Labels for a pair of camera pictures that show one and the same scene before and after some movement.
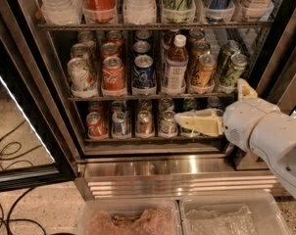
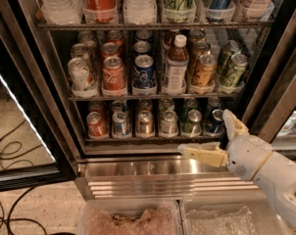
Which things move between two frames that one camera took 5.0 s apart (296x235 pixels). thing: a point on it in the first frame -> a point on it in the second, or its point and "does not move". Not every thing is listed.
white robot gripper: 245,121 -> 248,158
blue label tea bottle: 176,68 does not move
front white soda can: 79,74 does not move
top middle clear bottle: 139,4 does not move
